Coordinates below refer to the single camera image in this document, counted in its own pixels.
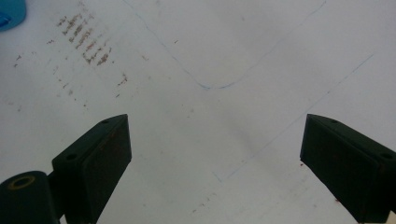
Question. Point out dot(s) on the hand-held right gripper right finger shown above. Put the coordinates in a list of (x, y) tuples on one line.
[(348, 168)]

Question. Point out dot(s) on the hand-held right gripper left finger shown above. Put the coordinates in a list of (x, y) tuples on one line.
[(93, 168)]

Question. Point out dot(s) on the blue bottle with white cap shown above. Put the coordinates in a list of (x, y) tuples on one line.
[(11, 12)]

